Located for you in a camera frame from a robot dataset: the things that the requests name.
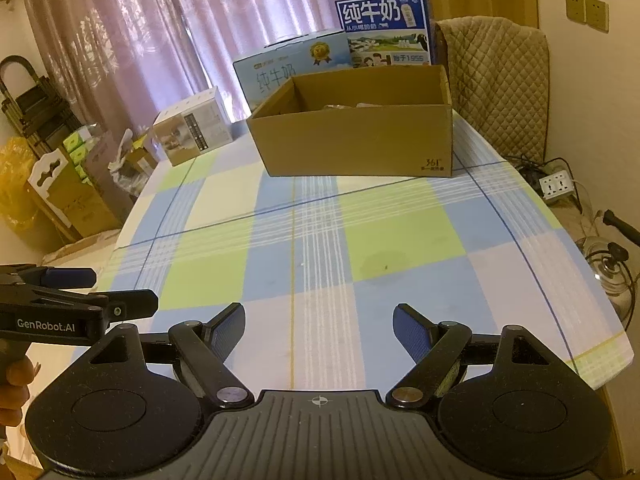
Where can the pink curtain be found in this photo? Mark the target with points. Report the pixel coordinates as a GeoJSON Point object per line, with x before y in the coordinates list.
{"type": "Point", "coordinates": [120, 62]}

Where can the light blue milk carton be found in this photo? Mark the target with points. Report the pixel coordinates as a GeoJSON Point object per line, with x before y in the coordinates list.
{"type": "Point", "coordinates": [262, 73]}

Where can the brown cardboard boxes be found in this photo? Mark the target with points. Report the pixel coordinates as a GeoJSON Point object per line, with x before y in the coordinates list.
{"type": "Point", "coordinates": [83, 199]}

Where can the double wall socket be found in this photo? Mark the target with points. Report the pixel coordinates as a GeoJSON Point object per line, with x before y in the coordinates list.
{"type": "Point", "coordinates": [593, 13]}

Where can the yellow plastic bag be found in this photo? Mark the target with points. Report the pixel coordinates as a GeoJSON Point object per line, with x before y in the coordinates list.
{"type": "Point", "coordinates": [27, 234]}

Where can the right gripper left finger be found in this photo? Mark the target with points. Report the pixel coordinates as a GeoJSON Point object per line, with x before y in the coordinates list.
{"type": "Point", "coordinates": [202, 349]}

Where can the glass kettle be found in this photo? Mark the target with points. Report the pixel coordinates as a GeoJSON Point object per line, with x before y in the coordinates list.
{"type": "Point", "coordinates": [608, 262]}

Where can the brown cardboard box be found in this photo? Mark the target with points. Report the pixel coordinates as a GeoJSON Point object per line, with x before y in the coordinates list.
{"type": "Point", "coordinates": [410, 135]}

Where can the clear plastic bag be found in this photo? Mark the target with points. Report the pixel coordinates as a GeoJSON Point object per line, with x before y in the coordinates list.
{"type": "Point", "coordinates": [349, 107]}

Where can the person left hand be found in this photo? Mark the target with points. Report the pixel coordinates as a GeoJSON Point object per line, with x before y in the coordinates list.
{"type": "Point", "coordinates": [14, 391]}

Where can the quilted beige chair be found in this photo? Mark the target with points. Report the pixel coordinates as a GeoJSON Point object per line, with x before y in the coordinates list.
{"type": "Point", "coordinates": [499, 79]}

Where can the black folding step ladder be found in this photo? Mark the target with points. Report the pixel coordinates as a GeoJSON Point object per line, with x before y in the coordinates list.
{"type": "Point", "coordinates": [40, 114]}

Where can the white beige product box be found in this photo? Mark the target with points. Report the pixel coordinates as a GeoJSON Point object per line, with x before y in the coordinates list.
{"type": "Point", "coordinates": [192, 127]}

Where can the white power strip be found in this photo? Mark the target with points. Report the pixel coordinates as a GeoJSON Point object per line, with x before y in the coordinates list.
{"type": "Point", "coordinates": [556, 185]}

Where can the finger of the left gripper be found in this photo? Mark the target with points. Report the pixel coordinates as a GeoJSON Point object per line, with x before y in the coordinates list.
{"type": "Point", "coordinates": [58, 278]}
{"type": "Point", "coordinates": [122, 305]}

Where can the dark blue milk carton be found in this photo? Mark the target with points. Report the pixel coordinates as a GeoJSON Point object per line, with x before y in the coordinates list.
{"type": "Point", "coordinates": [388, 32]}

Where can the green tissue pack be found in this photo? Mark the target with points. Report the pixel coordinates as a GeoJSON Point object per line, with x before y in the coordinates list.
{"type": "Point", "coordinates": [79, 143]}

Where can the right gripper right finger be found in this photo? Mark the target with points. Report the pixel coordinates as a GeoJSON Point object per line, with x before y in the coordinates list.
{"type": "Point", "coordinates": [436, 350]}

